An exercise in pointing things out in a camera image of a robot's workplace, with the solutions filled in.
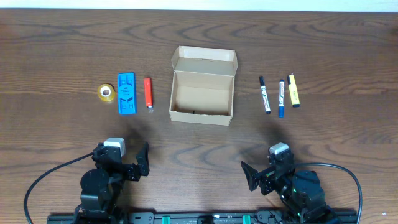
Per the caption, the yellow tape roll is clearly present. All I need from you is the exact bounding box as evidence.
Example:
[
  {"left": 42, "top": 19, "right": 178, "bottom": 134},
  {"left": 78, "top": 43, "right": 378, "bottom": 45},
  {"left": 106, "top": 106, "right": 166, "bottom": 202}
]
[{"left": 97, "top": 83, "right": 116, "bottom": 102}]

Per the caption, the blue plastic holder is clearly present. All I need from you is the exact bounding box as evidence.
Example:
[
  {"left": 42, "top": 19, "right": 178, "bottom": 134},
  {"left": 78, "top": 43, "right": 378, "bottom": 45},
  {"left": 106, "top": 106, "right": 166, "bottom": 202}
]
[{"left": 118, "top": 72, "right": 137, "bottom": 115}]

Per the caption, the yellow highlighter pen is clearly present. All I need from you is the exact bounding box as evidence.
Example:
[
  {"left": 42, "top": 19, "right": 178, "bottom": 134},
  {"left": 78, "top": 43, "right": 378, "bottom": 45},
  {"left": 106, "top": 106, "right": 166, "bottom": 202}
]
[{"left": 287, "top": 73, "right": 300, "bottom": 108}]

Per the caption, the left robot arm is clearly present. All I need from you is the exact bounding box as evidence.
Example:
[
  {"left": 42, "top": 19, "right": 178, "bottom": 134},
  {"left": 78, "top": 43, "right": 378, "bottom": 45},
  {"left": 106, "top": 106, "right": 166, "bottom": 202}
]
[{"left": 72, "top": 138, "right": 150, "bottom": 224}]

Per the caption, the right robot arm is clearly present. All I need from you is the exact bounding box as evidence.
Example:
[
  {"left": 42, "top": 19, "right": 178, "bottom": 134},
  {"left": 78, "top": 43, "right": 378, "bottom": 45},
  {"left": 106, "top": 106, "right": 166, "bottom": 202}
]
[{"left": 241, "top": 149, "right": 342, "bottom": 223}]

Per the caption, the black whiteboard marker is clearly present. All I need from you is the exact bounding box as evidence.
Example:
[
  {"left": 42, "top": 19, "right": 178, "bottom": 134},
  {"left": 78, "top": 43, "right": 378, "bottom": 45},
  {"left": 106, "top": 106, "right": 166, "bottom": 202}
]
[{"left": 259, "top": 76, "right": 271, "bottom": 114}]

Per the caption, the blue whiteboard marker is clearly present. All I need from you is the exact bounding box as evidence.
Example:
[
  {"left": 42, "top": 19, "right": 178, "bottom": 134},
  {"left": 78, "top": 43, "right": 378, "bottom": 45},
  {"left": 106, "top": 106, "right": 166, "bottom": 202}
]
[{"left": 278, "top": 80, "right": 285, "bottom": 118}]

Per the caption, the open cardboard box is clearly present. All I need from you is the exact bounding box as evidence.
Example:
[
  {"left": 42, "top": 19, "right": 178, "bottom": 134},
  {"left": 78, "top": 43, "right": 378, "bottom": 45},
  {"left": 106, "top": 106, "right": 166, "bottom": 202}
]
[{"left": 169, "top": 46, "right": 238, "bottom": 126}]

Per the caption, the right black cable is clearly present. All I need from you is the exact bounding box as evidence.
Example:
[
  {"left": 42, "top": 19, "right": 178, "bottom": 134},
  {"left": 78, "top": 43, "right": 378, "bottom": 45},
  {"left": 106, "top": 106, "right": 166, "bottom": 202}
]
[{"left": 294, "top": 162, "right": 364, "bottom": 224}]

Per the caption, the black cable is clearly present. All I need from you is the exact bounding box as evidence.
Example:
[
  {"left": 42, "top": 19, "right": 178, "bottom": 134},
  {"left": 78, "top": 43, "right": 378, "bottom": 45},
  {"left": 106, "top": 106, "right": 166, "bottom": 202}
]
[
  {"left": 23, "top": 152, "right": 94, "bottom": 224},
  {"left": 294, "top": 162, "right": 364, "bottom": 224}
]

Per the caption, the left black cable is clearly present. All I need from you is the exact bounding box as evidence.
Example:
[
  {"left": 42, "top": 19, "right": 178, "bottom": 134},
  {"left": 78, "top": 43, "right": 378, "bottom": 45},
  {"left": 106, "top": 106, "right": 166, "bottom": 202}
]
[{"left": 23, "top": 152, "right": 94, "bottom": 224}]

